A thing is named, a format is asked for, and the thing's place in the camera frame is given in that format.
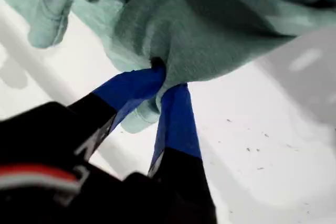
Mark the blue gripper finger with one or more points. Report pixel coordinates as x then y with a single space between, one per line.
176 134
126 90

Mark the pale green T-shirt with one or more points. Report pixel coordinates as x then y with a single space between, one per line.
199 37

